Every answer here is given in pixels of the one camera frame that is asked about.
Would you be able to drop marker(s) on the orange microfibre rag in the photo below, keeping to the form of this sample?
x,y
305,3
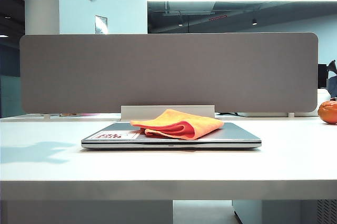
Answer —
x,y
184,122

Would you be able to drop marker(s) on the red white laptop sticker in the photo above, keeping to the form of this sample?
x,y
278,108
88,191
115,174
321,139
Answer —
x,y
110,136

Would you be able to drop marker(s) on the grey Dell laptop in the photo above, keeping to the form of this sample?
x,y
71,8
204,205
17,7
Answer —
x,y
237,137

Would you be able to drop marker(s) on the red ceiling sign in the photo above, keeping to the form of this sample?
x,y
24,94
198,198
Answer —
x,y
218,18

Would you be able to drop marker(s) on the grey fabric desk divider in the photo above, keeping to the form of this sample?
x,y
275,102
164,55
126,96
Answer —
x,y
237,71

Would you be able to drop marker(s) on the white desk support panel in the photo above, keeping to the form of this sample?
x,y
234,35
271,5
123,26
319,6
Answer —
x,y
84,212

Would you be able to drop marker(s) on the black computer monitor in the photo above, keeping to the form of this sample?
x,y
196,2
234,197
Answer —
x,y
321,76

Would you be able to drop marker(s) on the dark blue office chair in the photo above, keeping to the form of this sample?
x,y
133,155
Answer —
x,y
332,79

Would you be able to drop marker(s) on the orange mandarin fruit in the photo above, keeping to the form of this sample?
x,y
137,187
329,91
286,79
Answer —
x,y
328,112

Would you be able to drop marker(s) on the framed wall sign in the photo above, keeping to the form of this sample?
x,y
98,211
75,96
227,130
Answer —
x,y
101,24

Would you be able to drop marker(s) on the white divider bracket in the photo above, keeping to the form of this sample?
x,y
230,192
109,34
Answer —
x,y
290,114

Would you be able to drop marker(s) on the white pedestal cabinet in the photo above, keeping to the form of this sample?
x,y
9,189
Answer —
x,y
284,212

